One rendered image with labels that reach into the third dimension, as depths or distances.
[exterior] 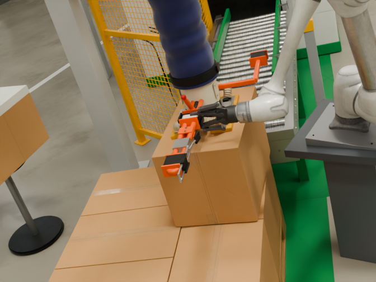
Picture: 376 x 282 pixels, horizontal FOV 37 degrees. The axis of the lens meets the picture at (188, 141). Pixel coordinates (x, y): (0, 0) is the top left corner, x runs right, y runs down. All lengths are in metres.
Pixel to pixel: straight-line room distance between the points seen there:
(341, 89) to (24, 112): 2.04
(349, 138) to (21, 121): 2.06
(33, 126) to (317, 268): 1.97
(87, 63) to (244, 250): 1.95
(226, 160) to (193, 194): 0.26
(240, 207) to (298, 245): 0.79
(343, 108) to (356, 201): 0.50
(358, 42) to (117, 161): 2.42
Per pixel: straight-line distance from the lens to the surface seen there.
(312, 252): 3.24
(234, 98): 2.78
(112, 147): 4.20
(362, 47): 2.32
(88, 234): 2.94
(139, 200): 3.03
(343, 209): 2.96
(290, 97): 3.52
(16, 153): 3.70
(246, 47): 4.56
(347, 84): 2.60
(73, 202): 4.35
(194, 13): 2.46
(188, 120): 2.41
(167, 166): 2.12
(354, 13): 2.21
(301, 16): 2.30
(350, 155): 2.58
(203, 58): 2.52
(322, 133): 2.70
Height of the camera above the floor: 2.16
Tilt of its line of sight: 28 degrees down
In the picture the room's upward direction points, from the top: 17 degrees counter-clockwise
